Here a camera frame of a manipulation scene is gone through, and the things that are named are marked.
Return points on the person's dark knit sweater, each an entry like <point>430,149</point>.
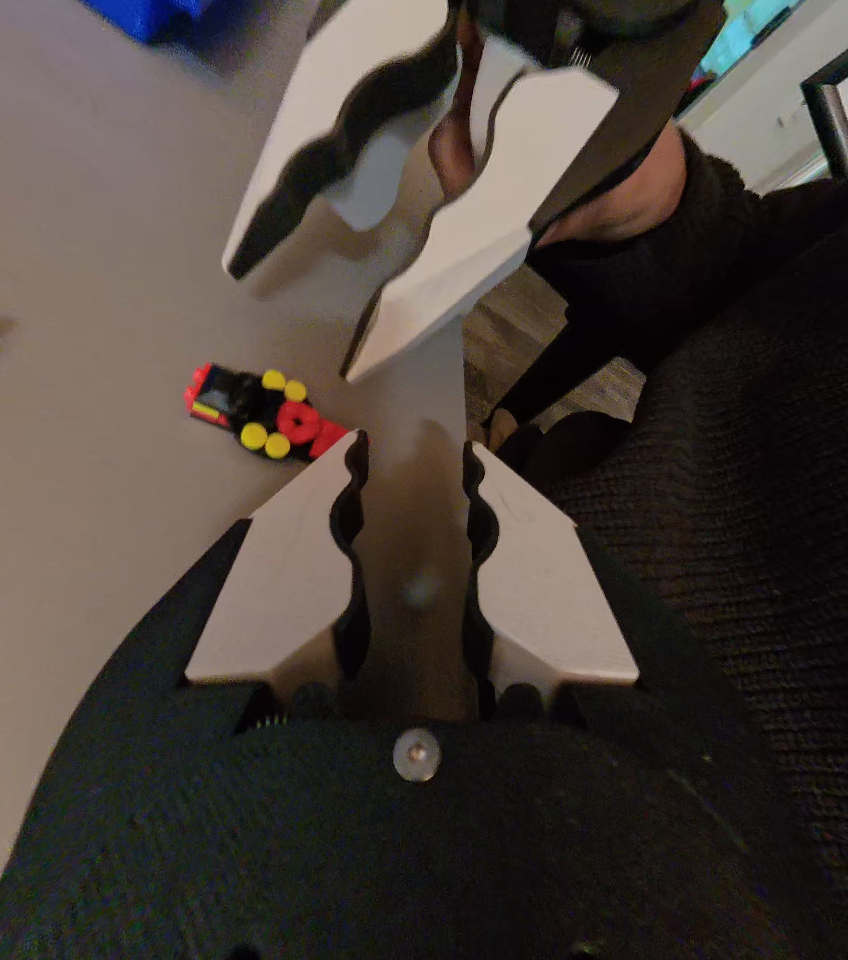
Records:
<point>783,525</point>

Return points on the person's right hand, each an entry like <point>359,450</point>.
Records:
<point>641,206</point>

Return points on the blue storage bin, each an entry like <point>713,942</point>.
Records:
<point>146,15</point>

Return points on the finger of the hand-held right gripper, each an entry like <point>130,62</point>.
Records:
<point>529,150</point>
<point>334,67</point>

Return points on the partly built lego model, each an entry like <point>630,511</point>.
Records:
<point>296,420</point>

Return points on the person's right forearm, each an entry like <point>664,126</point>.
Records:
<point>641,300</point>

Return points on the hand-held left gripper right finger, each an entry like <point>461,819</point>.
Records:
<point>551,600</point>

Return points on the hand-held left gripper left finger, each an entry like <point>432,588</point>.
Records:
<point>281,600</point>

